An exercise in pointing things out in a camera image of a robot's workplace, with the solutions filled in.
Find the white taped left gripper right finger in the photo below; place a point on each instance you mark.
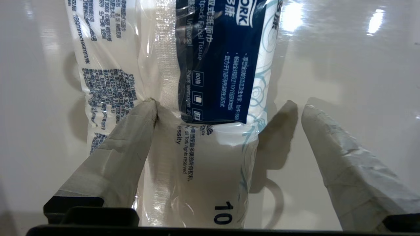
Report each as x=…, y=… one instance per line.
x=354, y=170

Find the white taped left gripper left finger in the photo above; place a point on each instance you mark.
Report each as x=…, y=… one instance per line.
x=118, y=164

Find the beige cabinet drawer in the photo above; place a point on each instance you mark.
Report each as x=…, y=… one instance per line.
x=344, y=65

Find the white blue tissue pack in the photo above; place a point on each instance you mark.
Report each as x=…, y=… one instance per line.
x=213, y=65

